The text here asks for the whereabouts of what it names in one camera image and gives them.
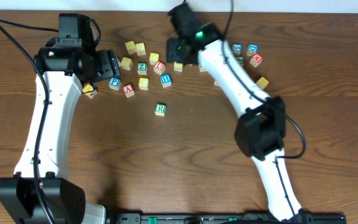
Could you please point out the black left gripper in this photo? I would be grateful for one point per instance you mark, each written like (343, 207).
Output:
(109, 64)

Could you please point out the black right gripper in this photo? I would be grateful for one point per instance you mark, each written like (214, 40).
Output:
(173, 51)

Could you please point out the yellow O letter block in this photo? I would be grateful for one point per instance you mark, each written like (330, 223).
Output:
(153, 58)

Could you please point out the green R letter block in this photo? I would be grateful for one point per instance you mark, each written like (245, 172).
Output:
(160, 109)

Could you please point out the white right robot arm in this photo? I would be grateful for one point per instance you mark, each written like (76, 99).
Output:
(260, 128)

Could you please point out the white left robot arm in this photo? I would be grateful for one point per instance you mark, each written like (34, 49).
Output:
(39, 190)

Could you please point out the yellow block far left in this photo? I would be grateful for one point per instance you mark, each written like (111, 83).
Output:
(89, 90)

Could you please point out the green block behind left gripper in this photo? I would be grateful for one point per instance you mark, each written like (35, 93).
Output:
(118, 61)

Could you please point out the red U letter block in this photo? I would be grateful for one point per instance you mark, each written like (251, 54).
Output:
(159, 67)

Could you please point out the blue S letter block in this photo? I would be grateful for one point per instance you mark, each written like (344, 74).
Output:
(236, 49)

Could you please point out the blue H letter block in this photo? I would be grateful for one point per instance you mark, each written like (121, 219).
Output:
(166, 80)

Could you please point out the blue P letter block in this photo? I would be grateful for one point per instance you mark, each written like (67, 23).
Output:
(115, 84)

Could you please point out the yellow S letter block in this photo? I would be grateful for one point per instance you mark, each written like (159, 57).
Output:
(140, 49)

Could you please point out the green J letter block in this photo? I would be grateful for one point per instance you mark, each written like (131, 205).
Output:
(240, 60)

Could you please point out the yellow block beside gripper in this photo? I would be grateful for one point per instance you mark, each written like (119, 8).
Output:
(126, 63)

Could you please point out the yellow block top left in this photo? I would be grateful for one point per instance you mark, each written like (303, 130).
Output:
(130, 46)

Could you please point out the green Z letter block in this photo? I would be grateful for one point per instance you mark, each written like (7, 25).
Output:
(142, 68)

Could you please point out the blue D block right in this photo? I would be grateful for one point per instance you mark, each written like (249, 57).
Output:
(252, 49)

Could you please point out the red A letter block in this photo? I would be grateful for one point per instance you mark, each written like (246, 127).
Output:
(128, 90)

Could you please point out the yellow C letter block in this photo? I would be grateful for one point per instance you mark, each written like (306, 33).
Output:
(143, 83)

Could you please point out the red M letter block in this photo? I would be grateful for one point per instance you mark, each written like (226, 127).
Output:
(256, 59)

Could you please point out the yellow block far right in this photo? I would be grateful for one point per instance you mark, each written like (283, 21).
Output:
(262, 83)

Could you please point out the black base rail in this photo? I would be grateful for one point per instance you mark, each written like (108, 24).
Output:
(228, 218)

